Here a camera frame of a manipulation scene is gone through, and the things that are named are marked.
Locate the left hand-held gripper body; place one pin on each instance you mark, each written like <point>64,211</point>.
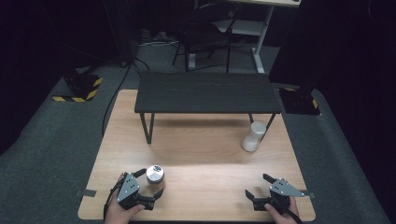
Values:
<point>127,188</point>

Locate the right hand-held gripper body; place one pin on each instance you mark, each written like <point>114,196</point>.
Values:
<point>281,190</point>

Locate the glass jar with silver lid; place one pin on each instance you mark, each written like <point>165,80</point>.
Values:
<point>155,174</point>

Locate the clear jar with white lid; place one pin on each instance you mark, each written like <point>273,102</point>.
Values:
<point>253,137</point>

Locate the black shelf with metal legs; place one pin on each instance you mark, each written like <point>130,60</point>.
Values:
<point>205,93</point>

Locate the person's left hand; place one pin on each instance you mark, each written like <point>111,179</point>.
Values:
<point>116,213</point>

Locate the person's right hand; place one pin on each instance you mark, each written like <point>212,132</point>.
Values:
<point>281,217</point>

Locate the grey tape strip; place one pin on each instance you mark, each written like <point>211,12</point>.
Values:
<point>309,194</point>
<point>85,193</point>

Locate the black base with striped tape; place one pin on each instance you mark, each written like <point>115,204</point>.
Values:
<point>82,88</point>
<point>300,101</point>

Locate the power strip with plugs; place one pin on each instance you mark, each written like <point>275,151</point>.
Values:
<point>155,36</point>

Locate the black chair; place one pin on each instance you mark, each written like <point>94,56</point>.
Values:
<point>205,37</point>

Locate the white desk frame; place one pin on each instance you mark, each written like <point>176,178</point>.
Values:
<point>260,34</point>

